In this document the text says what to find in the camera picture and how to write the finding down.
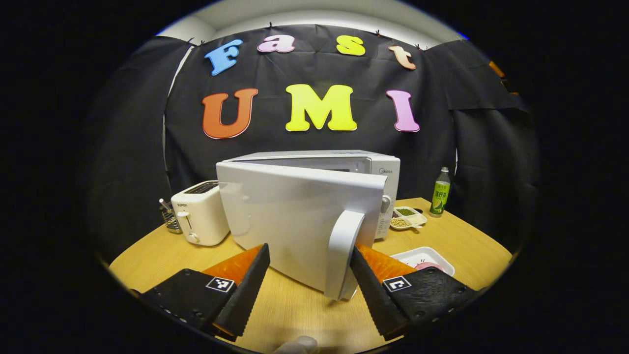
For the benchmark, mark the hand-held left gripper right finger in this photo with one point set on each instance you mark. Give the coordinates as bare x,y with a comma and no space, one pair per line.
373,295

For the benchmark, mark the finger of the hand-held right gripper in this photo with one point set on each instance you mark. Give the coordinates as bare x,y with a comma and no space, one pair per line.
496,69

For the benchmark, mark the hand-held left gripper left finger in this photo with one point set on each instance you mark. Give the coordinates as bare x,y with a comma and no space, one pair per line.
248,290

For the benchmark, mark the white rectangular tray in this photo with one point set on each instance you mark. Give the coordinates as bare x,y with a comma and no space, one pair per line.
417,254

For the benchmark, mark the pink meat slice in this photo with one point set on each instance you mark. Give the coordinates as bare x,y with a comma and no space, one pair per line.
428,266

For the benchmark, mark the white microwave oven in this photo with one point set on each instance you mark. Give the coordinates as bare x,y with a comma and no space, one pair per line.
295,216

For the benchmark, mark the white toaster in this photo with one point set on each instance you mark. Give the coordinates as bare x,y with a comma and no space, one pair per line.
206,216

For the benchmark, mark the white divided dish with grains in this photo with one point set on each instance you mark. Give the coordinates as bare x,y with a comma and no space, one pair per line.
415,219

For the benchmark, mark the green drink bottle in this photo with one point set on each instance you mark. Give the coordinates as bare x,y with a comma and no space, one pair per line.
439,196

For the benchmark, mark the metal utensil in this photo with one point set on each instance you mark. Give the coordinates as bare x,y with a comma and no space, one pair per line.
163,203

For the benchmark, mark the black backdrop cloth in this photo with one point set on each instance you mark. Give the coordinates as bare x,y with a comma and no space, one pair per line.
275,73

